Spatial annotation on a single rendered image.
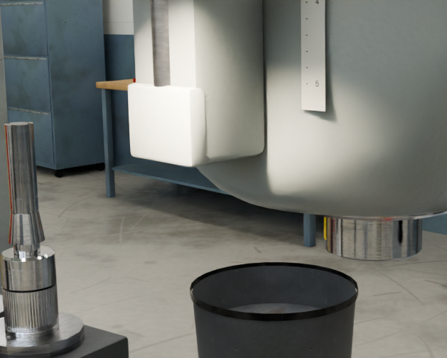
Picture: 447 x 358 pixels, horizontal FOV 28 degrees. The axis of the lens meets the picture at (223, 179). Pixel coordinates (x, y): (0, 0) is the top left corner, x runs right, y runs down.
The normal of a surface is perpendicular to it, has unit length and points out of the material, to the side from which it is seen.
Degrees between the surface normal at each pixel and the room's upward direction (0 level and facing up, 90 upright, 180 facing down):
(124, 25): 90
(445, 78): 107
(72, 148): 90
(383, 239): 90
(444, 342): 0
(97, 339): 0
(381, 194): 130
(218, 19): 90
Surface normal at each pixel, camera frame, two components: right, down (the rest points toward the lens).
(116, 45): -0.75, 0.15
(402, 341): -0.02, -0.98
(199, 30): 0.33, 0.17
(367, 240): -0.26, 0.19
